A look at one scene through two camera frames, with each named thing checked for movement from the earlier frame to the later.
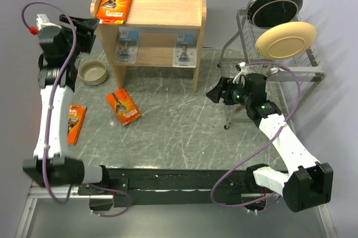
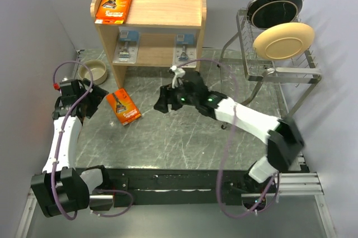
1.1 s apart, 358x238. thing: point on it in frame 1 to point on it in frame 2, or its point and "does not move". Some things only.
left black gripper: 85,29 to 97,95
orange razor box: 126,110 does not move
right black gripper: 226,85 to 166,96
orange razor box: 113,4 does not move
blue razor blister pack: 185,51 does not move
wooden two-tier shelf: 159,10 does not move
